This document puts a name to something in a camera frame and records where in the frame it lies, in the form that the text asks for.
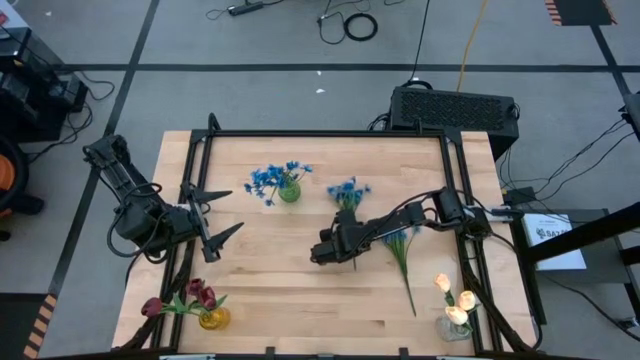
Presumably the long black cable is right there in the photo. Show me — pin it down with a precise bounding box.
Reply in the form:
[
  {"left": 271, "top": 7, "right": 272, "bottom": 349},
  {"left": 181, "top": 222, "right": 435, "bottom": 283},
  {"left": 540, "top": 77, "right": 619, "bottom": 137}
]
[{"left": 399, "top": 0, "right": 435, "bottom": 92}]

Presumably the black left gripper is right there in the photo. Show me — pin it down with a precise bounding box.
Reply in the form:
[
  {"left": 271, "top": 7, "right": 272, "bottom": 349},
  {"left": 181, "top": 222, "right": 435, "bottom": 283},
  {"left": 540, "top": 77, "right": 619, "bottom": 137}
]
[{"left": 167, "top": 181, "right": 245, "bottom": 263}]

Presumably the dark red artificial tulip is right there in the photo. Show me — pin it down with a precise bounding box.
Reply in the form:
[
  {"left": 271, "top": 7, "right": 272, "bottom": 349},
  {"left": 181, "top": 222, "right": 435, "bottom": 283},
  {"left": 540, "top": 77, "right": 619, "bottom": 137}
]
[
  {"left": 185, "top": 277, "right": 207, "bottom": 314},
  {"left": 140, "top": 294, "right": 206, "bottom": 320},
  {"left": 197, "top": 285, "right": 229, "bottom": 321}
]

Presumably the cream artificial tulip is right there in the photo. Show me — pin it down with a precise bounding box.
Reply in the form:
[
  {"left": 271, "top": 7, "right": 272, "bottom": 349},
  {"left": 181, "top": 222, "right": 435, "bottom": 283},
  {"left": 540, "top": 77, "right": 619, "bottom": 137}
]
[
  {"left": 457, "top": 290, "right": 481, "bottom": 326},
  {"left": 433, "top": 273, "right": 457, "bottom": 321},
  {"left": 445, "top": 305, "right": 474, "bottom": 335}
]

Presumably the blue artificial flower spray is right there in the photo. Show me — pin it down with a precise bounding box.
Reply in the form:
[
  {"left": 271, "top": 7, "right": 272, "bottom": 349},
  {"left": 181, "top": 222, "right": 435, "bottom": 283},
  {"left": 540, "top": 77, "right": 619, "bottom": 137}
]
[
  {"left": 243, "top": 159, "right": 315, "bottom": 208},
  {"left": 382, "top": 225, "right": 424, "bottom": 318},
  {"left": 326, "top": 175, "right": 373, "bottom": 272}
]

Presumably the green glass vase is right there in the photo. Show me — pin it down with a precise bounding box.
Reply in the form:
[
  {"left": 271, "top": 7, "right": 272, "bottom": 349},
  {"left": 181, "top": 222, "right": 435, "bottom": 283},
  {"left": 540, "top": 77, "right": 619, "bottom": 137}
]
[{"left": 277, "top": 177, "right": 303, "bottom": 205}]

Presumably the black power strip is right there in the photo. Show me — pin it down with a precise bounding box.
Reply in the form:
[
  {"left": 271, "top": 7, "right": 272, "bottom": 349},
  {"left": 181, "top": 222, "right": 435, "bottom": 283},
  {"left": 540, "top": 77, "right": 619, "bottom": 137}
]
[{"left": 227, "top": 0, "right": 265, "bottom": 18}]

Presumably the black equipment cart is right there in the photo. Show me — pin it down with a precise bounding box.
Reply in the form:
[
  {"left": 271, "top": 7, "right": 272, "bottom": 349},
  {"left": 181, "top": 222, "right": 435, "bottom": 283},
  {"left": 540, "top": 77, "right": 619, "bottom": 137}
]
[{"left": 0, "top": 27, "right": 90, "bottom": 145}]

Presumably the thin black cable with plug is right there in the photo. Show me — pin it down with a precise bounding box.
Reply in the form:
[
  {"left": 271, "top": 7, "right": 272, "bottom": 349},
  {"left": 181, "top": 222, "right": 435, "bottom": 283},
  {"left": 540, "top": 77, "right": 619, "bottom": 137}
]
[{"left": 316, "top": 0, "right": 351, "bottom": 46}]

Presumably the coiled black cable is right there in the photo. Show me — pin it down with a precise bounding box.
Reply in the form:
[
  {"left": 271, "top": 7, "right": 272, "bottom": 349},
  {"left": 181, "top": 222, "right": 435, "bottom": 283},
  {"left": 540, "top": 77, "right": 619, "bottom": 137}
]
[{"left": 342, "top": 12, "right": 379, "bottom": 43}]

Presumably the orange black cable reel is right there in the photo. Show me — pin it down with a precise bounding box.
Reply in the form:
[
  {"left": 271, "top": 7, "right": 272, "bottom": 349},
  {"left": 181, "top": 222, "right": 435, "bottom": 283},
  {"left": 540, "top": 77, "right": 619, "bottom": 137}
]
[{"left": 0, "top": 134, "right": 46, "bottom": 242}]

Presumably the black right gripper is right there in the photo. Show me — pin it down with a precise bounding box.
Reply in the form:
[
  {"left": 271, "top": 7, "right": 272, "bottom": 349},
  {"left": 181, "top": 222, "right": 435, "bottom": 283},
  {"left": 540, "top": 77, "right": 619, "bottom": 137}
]
[{"left": 309, "top": 209, "right": 376, "bottom": 265}]

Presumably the black aluminium table frame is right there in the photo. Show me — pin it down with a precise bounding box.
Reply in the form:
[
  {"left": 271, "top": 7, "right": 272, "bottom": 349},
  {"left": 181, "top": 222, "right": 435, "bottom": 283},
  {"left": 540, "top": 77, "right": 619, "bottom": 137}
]
[{"left": 113, "top": 112, "right": 545, "bottom": 357}]

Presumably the yellow glass vase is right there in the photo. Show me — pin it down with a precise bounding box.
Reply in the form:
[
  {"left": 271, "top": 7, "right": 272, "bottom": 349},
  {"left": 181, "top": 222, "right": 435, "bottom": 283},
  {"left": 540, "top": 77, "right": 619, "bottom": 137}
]
[{"left": 198, "top": 307, "right": 232, "bottom": 331}]

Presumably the hazard striped floor mat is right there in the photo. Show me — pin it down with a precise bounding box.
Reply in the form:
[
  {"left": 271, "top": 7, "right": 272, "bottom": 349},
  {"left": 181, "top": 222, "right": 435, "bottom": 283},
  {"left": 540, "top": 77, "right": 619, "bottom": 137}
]
[
  {"left": 543, "top": 0, "right": 619, "bottom": 27},
  {"left": 0, "top": 292, "right": 60, "bottom": 360}
]

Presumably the black power adapter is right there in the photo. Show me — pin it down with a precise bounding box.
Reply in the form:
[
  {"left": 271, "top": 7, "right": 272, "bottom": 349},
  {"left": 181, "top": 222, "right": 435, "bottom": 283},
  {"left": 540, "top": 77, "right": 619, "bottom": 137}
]
[{"left": 503, "top": 186, "right": 539, "bottom": 206}]

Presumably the black metal stand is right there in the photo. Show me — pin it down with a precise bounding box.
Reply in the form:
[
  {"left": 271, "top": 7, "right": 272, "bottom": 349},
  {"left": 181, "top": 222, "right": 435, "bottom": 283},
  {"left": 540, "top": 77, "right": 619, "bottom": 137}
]
[{"left": 509, "top": 199, "right": 640, "bottom": 331}]

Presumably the black computer case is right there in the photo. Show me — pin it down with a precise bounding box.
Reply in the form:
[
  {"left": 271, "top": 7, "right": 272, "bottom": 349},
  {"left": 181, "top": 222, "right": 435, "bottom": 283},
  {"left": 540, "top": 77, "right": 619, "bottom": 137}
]
[{"left": 388, "top": 85, "right": 521, "bottom": 162}]

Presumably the clear glass vase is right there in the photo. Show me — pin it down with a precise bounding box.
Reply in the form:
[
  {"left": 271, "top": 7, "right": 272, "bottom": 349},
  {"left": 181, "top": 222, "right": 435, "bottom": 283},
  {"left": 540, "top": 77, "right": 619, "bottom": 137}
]
[{"left": 433, "top": 313, "right": 474, "bottom": 343}]

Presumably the yellow cable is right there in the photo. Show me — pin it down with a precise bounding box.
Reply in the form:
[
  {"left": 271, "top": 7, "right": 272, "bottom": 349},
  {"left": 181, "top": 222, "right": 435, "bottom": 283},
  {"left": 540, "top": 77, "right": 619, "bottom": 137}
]
[{"left": 455, "top": 0, "right": 489, "bottom": 94}]

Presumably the white paper sign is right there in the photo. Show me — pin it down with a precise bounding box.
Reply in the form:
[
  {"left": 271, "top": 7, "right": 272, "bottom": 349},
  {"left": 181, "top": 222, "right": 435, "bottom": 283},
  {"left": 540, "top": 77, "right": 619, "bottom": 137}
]
[{"left": 522, "top": 212, "right": 588, "bottom": 272}]

